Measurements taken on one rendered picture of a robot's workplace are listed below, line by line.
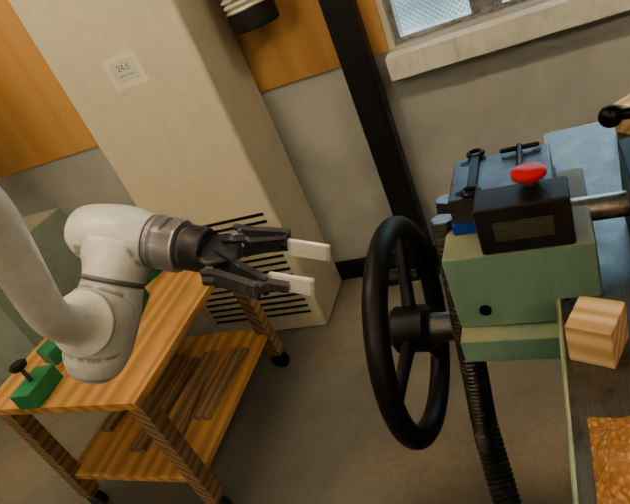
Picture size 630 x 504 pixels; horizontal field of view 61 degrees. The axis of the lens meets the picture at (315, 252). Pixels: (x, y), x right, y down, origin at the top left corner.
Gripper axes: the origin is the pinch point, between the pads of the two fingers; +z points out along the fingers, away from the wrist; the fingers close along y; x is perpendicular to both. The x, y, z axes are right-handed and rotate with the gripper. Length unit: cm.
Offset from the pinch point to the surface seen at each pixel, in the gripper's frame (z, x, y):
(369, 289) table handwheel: 13.3, -13.9, -18.0
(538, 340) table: 30.3, -12.8, -19.8
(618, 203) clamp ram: 35.0, -24.2, -11.9
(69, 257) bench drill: -134, 85, 79
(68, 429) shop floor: -116, 134, 31
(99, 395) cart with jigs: -57, 56, 3
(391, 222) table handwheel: 13.6, -15.3, -7.2
